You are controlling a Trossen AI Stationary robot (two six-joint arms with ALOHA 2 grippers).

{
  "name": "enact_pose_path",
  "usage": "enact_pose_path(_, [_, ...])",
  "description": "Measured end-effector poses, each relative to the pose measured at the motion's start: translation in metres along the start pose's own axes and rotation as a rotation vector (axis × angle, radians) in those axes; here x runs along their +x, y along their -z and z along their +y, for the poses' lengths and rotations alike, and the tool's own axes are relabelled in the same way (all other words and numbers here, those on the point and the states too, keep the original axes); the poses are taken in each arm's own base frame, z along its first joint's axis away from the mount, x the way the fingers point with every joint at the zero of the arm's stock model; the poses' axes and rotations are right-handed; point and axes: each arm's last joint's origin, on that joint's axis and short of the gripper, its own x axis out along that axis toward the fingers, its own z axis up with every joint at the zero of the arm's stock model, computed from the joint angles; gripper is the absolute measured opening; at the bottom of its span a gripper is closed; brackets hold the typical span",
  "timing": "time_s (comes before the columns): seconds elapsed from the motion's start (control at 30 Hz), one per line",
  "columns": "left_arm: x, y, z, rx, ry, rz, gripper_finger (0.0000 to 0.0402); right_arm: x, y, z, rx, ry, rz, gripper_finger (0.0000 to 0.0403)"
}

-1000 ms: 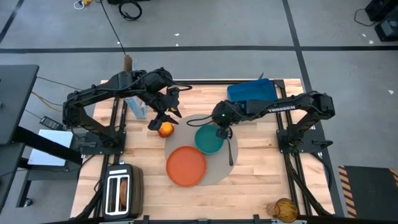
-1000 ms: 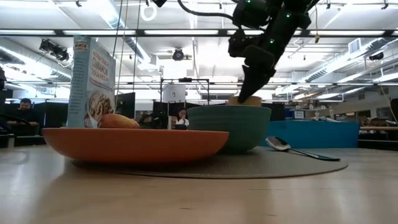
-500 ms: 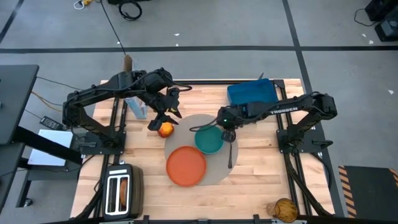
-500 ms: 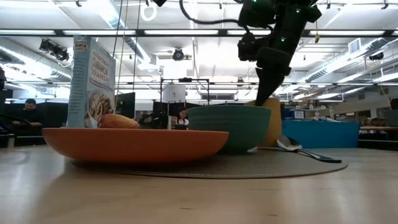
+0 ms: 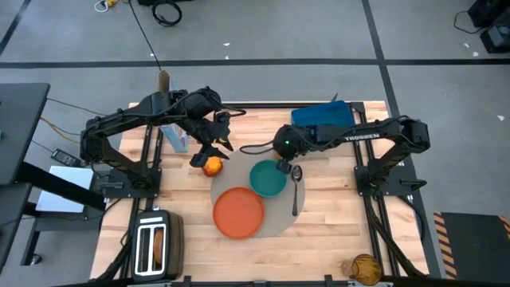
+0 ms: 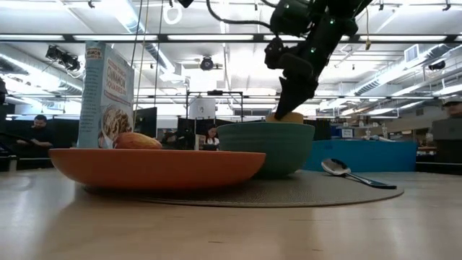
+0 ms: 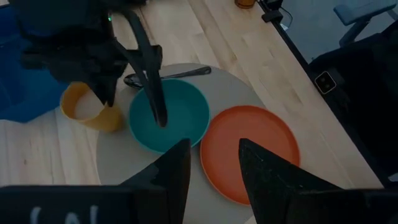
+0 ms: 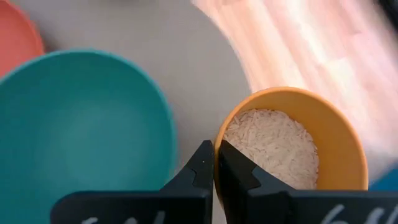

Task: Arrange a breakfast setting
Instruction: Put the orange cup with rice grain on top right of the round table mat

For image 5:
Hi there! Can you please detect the long black floor cable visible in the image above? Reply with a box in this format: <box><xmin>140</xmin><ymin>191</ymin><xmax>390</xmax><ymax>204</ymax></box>
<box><xmin>127</xmin><ymin>0</ymin><xmax>163</xmax><ymax>72</ymax></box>

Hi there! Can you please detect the round grey placemat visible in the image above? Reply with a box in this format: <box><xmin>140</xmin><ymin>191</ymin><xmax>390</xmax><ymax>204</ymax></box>
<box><xmin>210</xmin><ymin>147</ymin><xmax>307</xmax><ymax>239</ymax></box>

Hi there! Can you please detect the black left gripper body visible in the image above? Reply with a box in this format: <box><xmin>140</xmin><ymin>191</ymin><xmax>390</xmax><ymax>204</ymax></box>
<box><xmin>186</xmin><ymin>112</ymin><xmax>232</xmax><ymax>147</ymax></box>

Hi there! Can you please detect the blue plastic bin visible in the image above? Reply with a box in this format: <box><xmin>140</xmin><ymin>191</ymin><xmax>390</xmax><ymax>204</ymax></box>
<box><xmin>290</xmin><ymin>100</ymin><xmax>356</xmax><ymax>129</ymax></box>

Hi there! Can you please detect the coiled black cable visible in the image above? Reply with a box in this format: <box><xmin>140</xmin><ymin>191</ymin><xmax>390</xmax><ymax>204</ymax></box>
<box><xmin>151</xmin><ymin>0</ymin><xmax>183</xmax><ymax>28</ymax></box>

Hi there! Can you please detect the orange plate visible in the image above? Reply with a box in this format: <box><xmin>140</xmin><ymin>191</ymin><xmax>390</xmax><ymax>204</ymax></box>
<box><xmin>212</xmin><ymin>187</ymin><xmax>265</xmax><ymax>241</ymax></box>

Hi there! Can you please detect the light blue cinnamon cereal box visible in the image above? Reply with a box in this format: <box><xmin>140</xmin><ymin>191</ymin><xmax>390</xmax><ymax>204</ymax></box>
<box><xmin>156</xmin><ymin>70</ymin><xmax>190</xmax><ymax>154</ymax></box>

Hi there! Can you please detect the red yellow apple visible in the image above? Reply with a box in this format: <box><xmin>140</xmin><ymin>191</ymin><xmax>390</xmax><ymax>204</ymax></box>
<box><xmin>202</xmin><ymin>155</ymin><xmax>224</xmax><ymax>178</ymax></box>

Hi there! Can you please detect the metal spoon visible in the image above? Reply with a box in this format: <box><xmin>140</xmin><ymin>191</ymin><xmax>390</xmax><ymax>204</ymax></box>
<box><xmin>291</xmin><ymin>164</ymin><xmax>304</xmax><ymax>217</ymax></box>

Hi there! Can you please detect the black aluminium table frame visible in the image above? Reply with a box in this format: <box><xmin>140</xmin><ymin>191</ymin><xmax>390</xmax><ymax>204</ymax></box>
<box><xmin>95</xmin><ymin>101</ymin><xmax>430</xmax><ymax>287</ymax></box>

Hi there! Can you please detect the black desk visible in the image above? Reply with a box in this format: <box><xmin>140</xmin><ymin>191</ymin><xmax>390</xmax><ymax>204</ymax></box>
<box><xmin>0</xmin><ymin>82</ymin><xmax>107</xmax><ymax>272</ymax></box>

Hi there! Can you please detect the black equipment box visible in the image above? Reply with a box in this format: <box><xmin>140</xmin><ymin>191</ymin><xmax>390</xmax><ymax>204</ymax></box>
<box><xmin>468</xmin><ymin>0</ymin><xmax>510</xmax><ymax>54</ymax></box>

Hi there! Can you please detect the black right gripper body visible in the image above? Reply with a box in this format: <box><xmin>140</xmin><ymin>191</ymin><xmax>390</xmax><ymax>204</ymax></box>
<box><xmin>273</xmin><ymin>125</ymin><xmax>316</xmax><ymax>160</ymax></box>

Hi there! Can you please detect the white sheet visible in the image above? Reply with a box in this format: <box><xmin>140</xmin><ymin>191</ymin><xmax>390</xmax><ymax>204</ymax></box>
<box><xmin>35</xmin><ymin>165</ymin><xmax>95</xmax><ymax>214</ymax></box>

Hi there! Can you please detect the toast slice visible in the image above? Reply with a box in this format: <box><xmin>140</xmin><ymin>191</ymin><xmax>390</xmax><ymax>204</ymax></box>
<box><xmin>153</xmin><ymin>227</ymin><xmax>165</xmax><ymax>266</ymax></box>

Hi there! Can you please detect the hazard striped floor mat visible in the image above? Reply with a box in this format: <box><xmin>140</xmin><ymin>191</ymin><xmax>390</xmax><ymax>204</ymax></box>
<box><xmin>433</xmin><ymin>211</ymin><xmax>510</xmax><ymax>280</ymax></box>

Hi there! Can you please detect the black chrome toaster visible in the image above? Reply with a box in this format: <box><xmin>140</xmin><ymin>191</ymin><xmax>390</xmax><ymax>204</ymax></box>
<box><xmin>131</xmin><ymin>210</ymin><xmax>185</xmax><ymax>283</ymax></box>

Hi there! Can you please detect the teal bowl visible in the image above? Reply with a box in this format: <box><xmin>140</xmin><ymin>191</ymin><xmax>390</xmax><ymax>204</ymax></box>
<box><xmin>249</xmin><ymin>159</ymin><xmax>288</xmax><ymax>199</ymax></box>

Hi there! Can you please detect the yellow white plug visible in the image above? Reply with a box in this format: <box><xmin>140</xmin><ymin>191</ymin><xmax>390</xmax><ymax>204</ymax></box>
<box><xmin>94</xmin><ymin>0</ymin><xmax>120</xmax><ymax>13</ymax></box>

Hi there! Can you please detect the black power brick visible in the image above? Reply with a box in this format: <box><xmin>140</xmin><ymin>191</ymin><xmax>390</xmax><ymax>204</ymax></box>
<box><xmin>51</xmin><ymin>148</ymin><xmax>87</xmax><ymax>168</ymax></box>

